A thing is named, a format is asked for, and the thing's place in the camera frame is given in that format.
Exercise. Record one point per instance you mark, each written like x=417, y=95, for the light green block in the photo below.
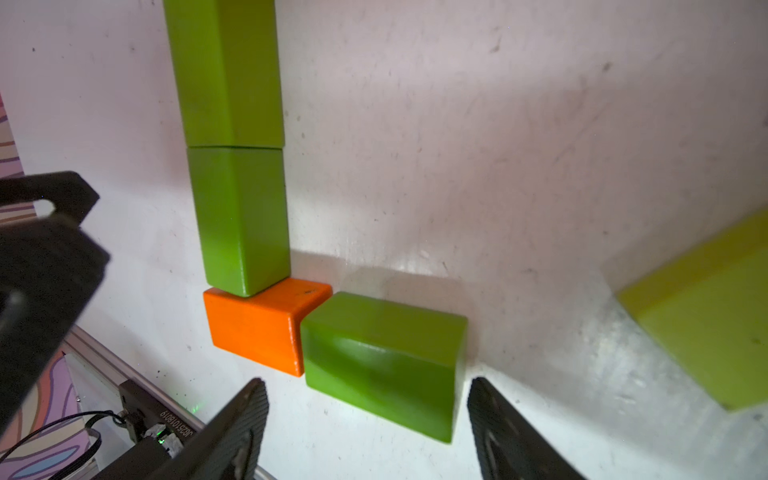
x=708, y=310

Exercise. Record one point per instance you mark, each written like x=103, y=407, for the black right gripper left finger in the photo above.
x=229, y=445

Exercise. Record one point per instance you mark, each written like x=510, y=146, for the orange block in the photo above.
x=265, y=328

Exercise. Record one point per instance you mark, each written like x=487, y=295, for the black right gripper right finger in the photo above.
x=507, y=445

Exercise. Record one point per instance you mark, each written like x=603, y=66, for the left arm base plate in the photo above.
x=158, y=430

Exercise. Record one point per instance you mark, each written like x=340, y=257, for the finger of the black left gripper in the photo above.
x=70, y=195
x=50, y=270

